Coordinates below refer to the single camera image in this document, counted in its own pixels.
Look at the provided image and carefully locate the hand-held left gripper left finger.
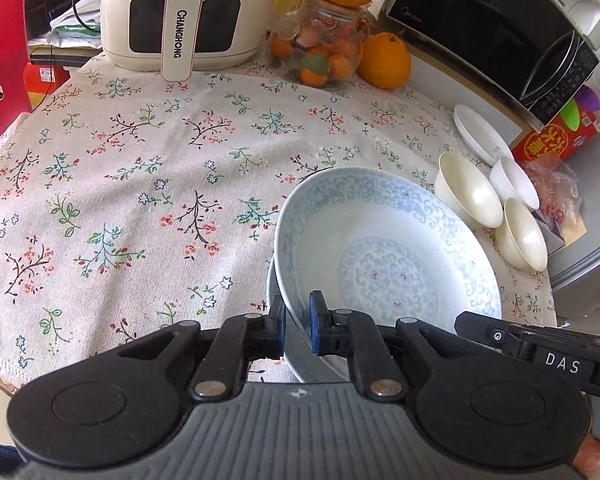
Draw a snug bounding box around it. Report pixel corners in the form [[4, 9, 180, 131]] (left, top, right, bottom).
[[117, 296, 287, 403]]

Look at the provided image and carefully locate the floral tablecloth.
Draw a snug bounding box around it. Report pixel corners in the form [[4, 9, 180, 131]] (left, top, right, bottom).
[[0, 52, 556, 393]]

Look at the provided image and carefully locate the green silicone piece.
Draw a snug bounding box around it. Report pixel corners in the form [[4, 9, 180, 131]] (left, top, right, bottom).
[[564, 99, 582, 132]]

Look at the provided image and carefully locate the cream bowl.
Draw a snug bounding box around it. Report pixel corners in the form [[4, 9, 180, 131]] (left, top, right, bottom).
[[434, 152, 504, 227], [494, 197, 549, 269]]

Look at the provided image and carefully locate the black cable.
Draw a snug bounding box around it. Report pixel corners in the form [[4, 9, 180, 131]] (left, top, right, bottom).
[[40, 0, 102, 111]]

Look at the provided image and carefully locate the glass jar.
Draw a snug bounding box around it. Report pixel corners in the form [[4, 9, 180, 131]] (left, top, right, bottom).
[[269, 0, 371, 92]]

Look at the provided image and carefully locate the clear plastic bag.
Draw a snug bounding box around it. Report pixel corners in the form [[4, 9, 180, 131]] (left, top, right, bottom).
[[525, 160, 588, 253]]

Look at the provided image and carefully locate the plain white deep plate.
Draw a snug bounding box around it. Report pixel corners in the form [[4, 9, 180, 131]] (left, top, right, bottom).
[[265, 252, 293, 361]]

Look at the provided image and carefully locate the white shallow plate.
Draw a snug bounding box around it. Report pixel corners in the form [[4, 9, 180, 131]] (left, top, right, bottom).
[[452, 104, 516, 167]]

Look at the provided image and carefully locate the pile of small oranges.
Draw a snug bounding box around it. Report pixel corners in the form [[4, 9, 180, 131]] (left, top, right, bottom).
[[271, 25, 366, 88]]

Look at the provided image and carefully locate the small white bowl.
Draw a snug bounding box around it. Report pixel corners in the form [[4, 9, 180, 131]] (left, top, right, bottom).
[[489, 156, 541, 212]]

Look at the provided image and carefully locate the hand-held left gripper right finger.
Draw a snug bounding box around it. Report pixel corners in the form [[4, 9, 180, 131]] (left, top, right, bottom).
[[308, 290, 478, 402]]

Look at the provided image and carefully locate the stack of papers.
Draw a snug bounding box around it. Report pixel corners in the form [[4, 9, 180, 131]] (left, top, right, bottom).
[[45, 0, 105, 51]]

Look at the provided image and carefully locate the red plastic chair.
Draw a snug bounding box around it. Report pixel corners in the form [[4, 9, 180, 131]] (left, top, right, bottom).
[[0, 0, 34, 148]]

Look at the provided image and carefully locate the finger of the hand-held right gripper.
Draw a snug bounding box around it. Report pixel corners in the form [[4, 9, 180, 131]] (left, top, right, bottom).
[[454, 311, 531, 361]]

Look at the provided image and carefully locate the red cardboard box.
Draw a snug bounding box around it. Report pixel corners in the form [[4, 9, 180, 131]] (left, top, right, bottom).
[[510, 110, 600, 163]]

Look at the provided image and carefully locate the blue patterned porcelain bowl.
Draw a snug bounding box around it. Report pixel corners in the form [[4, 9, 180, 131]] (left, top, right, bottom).
[[274, 167, 502, 386]]

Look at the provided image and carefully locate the purple silicone piece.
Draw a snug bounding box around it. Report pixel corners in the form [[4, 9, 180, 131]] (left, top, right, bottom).
[[577, 85, 600, 112]]

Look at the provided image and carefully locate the black microwave oven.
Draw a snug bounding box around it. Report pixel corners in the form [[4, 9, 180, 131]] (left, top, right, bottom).
[[380, 0, 600, 126]]

